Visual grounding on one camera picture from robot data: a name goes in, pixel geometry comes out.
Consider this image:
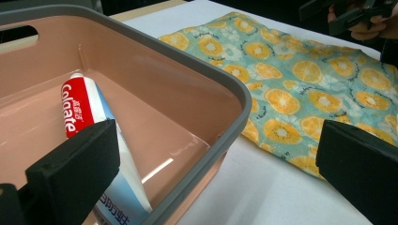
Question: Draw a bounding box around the orange slice print drawstring bag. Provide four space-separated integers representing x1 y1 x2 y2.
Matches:
158 11 398 181

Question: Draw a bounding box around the red and white toothpaste tube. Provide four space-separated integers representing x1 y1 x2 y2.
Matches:
60 72 154 225

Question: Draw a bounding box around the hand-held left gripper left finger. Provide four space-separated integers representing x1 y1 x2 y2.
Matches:
18 118 121 225

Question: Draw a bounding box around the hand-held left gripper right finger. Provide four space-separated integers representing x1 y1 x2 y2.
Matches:
314 119 398 225

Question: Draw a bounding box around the pink plastic bin grey rim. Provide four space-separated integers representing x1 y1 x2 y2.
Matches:
0 4 253 225

